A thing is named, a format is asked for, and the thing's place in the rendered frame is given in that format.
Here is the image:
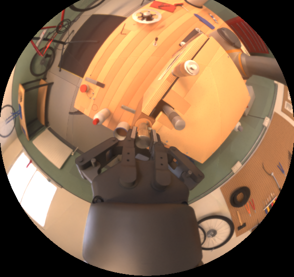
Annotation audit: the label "red tool chest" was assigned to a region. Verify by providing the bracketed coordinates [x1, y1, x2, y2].
[226, 16, 271, 55]

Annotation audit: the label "blue work glove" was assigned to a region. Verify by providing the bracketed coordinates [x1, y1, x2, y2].
[193, 13, 216, 30]

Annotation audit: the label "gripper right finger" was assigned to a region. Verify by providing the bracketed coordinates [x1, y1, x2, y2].
[149, 128, 205, 192]

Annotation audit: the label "tan plywood cabinet door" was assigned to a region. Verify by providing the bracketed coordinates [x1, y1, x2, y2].
[141, 32, 211, 122]

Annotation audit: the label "black cylinder white end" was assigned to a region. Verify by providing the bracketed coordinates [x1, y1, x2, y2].
[179, 27, 204, 48]

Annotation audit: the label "black coiled inner tube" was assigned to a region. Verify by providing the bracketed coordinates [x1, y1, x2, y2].
[229, 186, 252, 208]

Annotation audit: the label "red bicycle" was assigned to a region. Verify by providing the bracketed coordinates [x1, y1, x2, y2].
[29, 9, 77, 78]

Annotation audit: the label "blue bicycle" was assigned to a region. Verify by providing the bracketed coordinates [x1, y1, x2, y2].
[0, 104, 23, 138]

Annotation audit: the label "red handled tool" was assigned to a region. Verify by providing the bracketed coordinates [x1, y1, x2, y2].
[173, 2, 190, 13]

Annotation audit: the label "bright window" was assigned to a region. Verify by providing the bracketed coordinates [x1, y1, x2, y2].
[6, 151, 58, 228]

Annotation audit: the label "beige wall radiator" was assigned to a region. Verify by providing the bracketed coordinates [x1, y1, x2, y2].
[32, 128, 73, 170]

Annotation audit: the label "tan wooden rack cabinet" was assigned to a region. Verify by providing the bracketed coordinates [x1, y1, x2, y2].
[137, 34, 252, 164]

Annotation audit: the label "coloured screwdriver set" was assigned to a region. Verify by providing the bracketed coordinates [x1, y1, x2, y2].
[261, 194, 278, 214]

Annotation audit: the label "spoked bicycle wheel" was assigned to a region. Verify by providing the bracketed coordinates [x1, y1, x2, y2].
[196, 214, 236, 251]

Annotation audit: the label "silver wrench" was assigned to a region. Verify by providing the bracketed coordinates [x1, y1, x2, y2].
[270, 171, 282, 192]

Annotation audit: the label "black floor mat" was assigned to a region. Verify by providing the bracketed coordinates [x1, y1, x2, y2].
[58, 13, 128, 78]

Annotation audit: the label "tan cylinder silver cap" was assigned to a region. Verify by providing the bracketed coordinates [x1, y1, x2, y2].
[171, 59, 200, 78]

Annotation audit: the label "white mug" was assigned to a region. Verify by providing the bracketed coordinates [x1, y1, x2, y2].
[113, 121, 132, 142]

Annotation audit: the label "black bicycle wheel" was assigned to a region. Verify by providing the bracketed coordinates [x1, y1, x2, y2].
[68, 0, 112, 13]

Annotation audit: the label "wooden panel black frame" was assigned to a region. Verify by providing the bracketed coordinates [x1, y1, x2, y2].
[17, 77, 55, 142]

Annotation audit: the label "grey flat file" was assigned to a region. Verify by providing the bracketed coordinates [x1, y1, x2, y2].
[85, 76, 106, 89]

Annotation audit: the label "grey round rack post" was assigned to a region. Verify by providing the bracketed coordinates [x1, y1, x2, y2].
[161, 104, 186, 131]

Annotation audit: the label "wooden handled hammer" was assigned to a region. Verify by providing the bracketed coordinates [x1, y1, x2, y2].
[236, 210, 247, 231]

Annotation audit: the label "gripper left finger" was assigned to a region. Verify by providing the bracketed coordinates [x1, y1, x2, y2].
[75, 126, 140, 188]

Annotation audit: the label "blue handled pliers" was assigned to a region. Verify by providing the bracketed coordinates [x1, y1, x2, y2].
[276, 161, 287, 177]

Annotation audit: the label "white bottle red cap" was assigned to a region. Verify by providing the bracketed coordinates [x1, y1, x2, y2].
[92, 108, 112, 126]

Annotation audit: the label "brown pegboard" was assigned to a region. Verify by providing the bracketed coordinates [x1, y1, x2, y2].
[219, 111, 294, 238]

